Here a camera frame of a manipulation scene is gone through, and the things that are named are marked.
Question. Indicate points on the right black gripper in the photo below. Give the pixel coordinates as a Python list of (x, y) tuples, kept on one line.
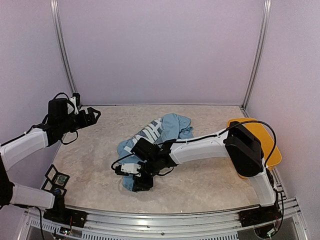
[(143, 185)]

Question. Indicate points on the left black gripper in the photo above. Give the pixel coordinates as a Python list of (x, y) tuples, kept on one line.
[(91, 120)]

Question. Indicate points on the light blue printed t-shirt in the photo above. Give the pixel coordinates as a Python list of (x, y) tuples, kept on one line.
[(168, 127)]

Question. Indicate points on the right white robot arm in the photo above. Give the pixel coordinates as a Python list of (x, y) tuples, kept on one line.
[(169, 154)]

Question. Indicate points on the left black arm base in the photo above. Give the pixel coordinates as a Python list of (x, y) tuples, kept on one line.
[(67, 216)]

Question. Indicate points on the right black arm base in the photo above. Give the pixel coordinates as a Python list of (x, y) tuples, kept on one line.
[(262, 215)]

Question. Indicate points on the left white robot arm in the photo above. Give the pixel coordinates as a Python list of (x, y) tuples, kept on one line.
[(65, 115)]

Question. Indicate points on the upper black brooch case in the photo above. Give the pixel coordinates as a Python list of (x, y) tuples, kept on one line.
[(52, 175)]

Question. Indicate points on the black brooch case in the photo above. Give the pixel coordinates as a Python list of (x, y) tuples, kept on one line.
[(52, 175), (50, 187)]

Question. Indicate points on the green brooch in case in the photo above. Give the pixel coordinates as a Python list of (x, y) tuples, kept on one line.
[(61, 180)]

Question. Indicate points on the lower black brooch case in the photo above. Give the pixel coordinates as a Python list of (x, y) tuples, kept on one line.
[(50, 187)]

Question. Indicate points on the yellow plastic basket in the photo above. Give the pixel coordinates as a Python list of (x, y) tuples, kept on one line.
[(252, 146)]

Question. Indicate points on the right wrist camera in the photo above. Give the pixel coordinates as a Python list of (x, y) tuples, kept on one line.
[(126, 169)]

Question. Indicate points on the front aluminium rail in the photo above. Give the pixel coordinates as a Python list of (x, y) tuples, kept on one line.
[(212, 225)]

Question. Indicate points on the left aluminium frame post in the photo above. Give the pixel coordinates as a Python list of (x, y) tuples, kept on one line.
[(54, 5)]

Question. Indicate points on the aluminium frame post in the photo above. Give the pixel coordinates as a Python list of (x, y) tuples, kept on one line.
[(54, 5), (258, 53)]

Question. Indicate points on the right aluminium frame post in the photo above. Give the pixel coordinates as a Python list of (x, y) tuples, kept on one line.
[(258, 53)]

